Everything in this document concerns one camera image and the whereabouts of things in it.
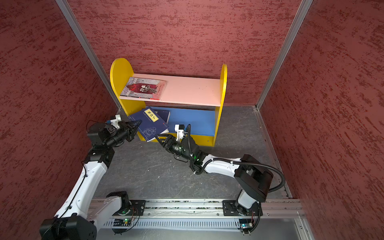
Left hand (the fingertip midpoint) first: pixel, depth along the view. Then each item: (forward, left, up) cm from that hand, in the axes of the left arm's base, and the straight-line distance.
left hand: (143, 123), depth 72 cm
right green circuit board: (-38, -51, -29) cm, 70 cm away
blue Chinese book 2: (+17, -6, -12) cm, 21 cm away
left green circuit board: (-38, +9, -30) cm, 50 cm away
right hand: (-8, -7, -4) cm, 11 cm away
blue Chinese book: (-1, -5, -1) cm, 5 cm away
